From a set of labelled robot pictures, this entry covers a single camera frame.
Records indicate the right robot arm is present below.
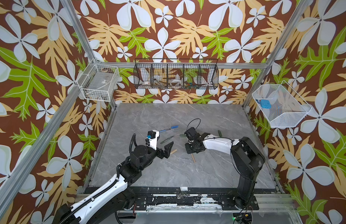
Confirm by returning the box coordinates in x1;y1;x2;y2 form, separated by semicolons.
184;127;265;209

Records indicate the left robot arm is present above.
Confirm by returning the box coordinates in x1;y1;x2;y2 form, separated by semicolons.
53;130;174;224

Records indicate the dark green pen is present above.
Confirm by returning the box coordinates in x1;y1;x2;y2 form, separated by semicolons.
160;135;174;144

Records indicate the blue object in basket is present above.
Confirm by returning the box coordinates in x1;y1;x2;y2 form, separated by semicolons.
259;99;271;109

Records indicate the white mesh basket right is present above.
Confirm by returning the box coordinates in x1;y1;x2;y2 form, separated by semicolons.
252;84;312;128

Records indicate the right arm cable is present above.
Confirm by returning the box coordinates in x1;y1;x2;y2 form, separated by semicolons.
186;118;202;131

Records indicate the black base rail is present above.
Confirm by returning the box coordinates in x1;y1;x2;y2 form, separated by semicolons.
111;186;260;211

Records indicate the white wire basket left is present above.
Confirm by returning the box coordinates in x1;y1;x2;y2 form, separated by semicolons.
78;60;120;102

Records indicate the black wire basket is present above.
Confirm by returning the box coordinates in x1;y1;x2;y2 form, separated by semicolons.
133;58;219;90

